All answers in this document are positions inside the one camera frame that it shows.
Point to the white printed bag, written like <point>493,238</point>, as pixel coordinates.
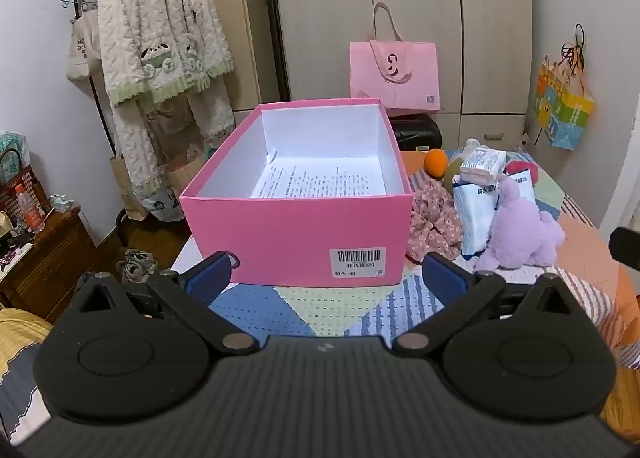
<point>162,205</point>

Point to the pink floral cloth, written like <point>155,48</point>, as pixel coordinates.
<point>435,218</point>

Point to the yellow striped quilt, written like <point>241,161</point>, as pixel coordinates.
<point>20,338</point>

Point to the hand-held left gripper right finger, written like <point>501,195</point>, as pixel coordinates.
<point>442,275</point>

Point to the pink cardboard box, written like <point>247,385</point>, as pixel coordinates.
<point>280,238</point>

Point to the orange drink bottle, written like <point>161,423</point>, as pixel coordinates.
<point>30,210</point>

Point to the green makeup sponge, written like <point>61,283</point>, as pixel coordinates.
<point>451,170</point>

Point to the colorful gift bag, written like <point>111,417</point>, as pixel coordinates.
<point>565,112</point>

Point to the beige canvas tote bag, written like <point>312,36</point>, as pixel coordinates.
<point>82,47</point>

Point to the brown kraft paper bag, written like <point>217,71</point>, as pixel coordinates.
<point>122,188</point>
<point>182,177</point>

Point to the white fluffy pajama jacket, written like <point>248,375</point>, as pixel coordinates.
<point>150,12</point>

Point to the grey shoe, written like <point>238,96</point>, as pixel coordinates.
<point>142,259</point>
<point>131,273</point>

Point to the white fluffy pajama pants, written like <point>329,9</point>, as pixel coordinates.
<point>137,147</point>

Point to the small white wipes pack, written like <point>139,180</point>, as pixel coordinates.
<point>480,165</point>

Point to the green tissue pack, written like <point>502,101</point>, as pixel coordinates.
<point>10,147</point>

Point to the wooden nightstand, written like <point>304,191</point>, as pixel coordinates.
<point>50,268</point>

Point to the red plush toy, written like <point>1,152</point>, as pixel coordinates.
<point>515,166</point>

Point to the large blue white wipes pack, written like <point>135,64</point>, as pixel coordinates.
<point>472,218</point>

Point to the black suitcase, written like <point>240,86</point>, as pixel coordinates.
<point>415,132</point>

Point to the pink tote bag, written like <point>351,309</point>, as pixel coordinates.
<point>395,82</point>

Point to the printed paper sheet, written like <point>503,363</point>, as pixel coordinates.
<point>320,180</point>

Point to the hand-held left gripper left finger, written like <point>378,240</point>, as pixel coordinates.
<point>210,277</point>

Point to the beige wooden wardrobe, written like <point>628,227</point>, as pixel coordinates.
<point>320,12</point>

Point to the brown wicker basket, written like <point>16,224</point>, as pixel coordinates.
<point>10,198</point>

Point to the black clothes rack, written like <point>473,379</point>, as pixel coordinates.
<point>102,112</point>

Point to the orange makeup sponge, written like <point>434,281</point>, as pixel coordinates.
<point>436,162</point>

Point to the purple plush toy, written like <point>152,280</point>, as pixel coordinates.
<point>520,233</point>

